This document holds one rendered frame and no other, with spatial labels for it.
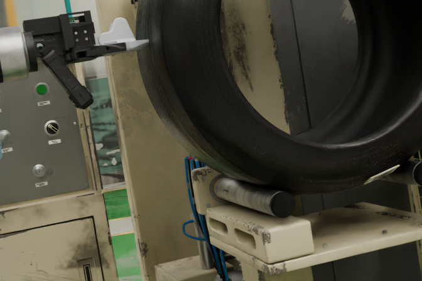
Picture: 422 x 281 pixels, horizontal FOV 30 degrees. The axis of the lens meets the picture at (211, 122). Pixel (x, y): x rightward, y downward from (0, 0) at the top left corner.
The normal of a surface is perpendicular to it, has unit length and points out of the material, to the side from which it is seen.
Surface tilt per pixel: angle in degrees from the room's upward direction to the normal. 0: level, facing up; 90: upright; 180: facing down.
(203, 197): 90
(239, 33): 90
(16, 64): 118
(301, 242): 90
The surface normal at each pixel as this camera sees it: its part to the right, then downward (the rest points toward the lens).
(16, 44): 0.23, -0.28
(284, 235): 0.29, 0.00
